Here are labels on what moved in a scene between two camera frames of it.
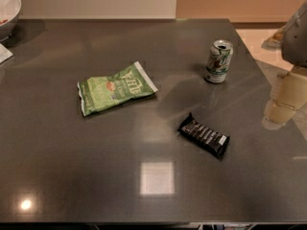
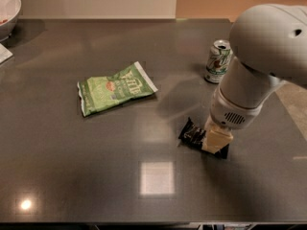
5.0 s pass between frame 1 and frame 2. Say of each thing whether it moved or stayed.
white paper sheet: stayed
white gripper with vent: moved
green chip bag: stayed
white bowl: stayed
